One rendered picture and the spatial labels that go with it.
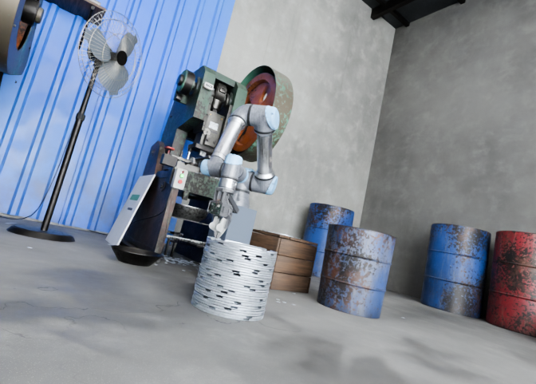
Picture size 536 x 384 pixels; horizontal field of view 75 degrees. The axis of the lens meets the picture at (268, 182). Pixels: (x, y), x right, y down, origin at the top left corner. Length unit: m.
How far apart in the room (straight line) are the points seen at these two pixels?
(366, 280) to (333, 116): 3.61
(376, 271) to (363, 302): 0.19
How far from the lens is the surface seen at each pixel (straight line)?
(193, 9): 4.47
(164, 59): 4.09
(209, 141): 2.75
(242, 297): 1.32
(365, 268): 2.11
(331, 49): 5.63
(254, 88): 3.30
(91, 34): 2.70
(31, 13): 2.73
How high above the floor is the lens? 0.30
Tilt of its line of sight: 9 degrees up
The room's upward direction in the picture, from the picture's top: 13 degrees clockwise
